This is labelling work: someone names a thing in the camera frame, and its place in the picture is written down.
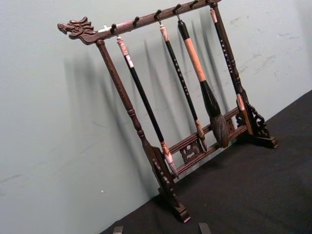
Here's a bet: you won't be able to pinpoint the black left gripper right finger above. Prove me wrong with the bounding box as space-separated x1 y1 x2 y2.
198 222 211 234

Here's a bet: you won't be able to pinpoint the slim black brush pale ferrule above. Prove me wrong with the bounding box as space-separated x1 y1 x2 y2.
209 8 247 113

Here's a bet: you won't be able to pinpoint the slim black brush brown bristles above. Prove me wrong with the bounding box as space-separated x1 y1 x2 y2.
159 22 208 154

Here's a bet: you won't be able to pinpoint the black table cloth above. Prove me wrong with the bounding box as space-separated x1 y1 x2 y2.
97 89 312 234

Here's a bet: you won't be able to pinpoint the large tan handled brush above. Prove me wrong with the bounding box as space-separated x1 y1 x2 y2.
176 19 232 149

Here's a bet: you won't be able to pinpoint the dark wooden dragon brush rack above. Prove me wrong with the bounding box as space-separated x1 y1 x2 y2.
57 0 280 224

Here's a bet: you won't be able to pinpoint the black brush with white bristles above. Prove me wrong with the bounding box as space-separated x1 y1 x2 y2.
116 36 180 180

